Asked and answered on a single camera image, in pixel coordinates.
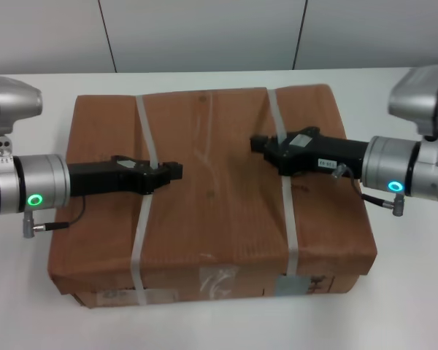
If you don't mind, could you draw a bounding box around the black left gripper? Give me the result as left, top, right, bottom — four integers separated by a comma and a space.
67, 155, 185, 200

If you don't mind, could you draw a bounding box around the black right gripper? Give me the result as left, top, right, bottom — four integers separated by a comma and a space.
250, 127, 368, 180

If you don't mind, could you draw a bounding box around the brown cardboard box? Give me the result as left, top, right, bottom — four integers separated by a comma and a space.
46, 83, 379, 310

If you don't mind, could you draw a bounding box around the white plastic packing strap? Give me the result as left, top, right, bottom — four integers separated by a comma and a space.
267, 87, 301, 279
130, 94, 162, 306

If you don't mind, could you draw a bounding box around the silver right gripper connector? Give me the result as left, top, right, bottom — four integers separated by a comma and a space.
331, 163, 356, 180

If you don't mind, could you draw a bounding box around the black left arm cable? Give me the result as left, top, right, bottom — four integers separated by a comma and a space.
22, 195, 88, 240

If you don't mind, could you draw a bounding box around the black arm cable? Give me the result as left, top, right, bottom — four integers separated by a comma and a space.
22, 195, 88, 240
361, 190, 407, 218

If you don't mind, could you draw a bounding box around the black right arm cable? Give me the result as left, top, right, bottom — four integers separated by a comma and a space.
361, 190, 407, 218

